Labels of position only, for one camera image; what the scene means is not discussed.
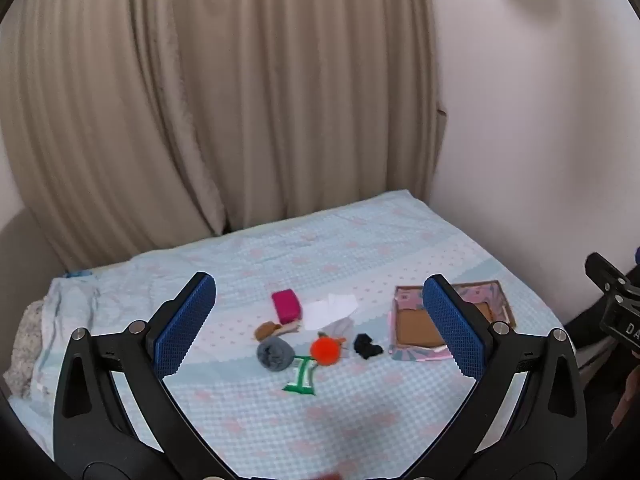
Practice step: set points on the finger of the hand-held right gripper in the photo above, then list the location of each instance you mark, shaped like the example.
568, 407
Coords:
606, 275

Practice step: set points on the black sock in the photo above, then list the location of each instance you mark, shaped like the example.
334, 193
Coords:
366, 346

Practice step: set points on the pink printed cardboard box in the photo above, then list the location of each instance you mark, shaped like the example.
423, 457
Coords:
415, 330

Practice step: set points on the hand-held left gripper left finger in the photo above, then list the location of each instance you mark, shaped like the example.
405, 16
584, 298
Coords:
185, 325

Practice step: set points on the white lace cloth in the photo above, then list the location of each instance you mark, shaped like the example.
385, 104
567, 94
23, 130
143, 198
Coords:
25, 355

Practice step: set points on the brown plush toy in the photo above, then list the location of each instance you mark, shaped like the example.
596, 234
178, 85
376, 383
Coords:
267, 331

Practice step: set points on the green packet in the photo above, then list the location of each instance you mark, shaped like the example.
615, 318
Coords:
302, 377

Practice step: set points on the pink sponge block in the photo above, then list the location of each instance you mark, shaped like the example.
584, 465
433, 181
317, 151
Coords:
286, 307

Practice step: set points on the person's right hand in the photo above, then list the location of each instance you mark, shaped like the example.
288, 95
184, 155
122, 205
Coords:
629, 395

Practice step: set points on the light blue checked bed sheet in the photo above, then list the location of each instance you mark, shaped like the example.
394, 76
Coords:
300, 430

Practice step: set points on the white grey cloth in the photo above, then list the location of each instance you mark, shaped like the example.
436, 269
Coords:
340, 329

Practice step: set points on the white paper tissue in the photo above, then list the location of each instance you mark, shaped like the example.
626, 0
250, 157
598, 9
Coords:
325, 310

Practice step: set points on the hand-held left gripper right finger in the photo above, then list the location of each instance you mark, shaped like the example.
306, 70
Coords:
452, 325

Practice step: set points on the grey sock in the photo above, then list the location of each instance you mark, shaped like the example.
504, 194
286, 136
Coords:
275, 354

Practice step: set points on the orange pompom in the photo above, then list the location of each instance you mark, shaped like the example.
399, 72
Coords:
325, 352

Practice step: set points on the beige curtain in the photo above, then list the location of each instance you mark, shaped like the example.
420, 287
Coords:
225, 100

